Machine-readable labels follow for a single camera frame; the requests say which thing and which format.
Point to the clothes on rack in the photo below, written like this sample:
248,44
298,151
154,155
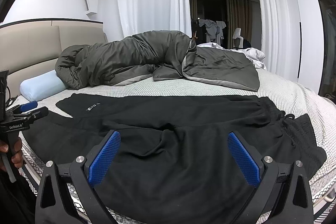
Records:
208,31

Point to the white sheer curtain right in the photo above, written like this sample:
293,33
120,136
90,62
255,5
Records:
273,32

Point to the white wardrobe door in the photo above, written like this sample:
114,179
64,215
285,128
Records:
303,59

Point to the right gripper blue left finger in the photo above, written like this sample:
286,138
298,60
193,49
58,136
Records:
88,171

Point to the black pants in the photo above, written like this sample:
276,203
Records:
173,165

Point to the dark grey duvet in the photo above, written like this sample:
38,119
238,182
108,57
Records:
160,55

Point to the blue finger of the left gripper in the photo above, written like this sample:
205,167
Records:
28,106
40,112

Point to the light blue pillow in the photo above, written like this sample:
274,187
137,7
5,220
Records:
42,86

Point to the white office chair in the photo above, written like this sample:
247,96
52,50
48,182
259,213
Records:
237,39

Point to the beige padded headboard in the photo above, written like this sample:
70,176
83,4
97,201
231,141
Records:
31,47

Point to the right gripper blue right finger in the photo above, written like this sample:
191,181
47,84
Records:
263,173

